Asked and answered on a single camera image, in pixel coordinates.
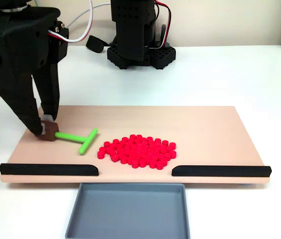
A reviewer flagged red granules pile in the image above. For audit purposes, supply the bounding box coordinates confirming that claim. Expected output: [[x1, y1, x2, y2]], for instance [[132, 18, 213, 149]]
[[97, 134, 177, 171]]

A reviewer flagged red white black arm cable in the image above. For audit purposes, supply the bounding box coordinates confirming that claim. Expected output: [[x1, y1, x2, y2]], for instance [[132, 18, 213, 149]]
[[144, 0, 173, 49]]

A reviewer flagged beige flat board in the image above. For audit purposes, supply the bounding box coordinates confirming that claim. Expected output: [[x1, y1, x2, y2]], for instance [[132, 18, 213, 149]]
[[0, 105, 272, 186]]

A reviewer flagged grey shallow tray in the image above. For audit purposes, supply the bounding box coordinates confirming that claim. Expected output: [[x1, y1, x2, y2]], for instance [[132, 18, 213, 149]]
[[65, 183, 191, 239]]

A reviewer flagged black clamp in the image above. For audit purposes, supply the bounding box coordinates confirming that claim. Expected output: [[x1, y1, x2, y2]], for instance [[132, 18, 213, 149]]
[[85, 35, 110, 54]]

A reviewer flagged thin white cable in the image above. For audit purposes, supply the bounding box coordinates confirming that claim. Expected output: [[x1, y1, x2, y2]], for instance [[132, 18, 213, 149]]
[[66, 2, 112, 26]]

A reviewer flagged green T-shaped pusher tool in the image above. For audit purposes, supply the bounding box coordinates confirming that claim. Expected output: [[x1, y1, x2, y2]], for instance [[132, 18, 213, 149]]
[[39, 120, 99, 156]]

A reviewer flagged red white black gripper cable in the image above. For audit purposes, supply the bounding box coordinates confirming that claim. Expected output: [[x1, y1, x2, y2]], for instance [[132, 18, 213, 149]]
[[47, 0, 94, 43]]

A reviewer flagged black edge rail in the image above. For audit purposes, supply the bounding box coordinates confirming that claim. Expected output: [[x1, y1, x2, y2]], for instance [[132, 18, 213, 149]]
[[0, 163, 99, 177], [171, 165, 273, 178]]

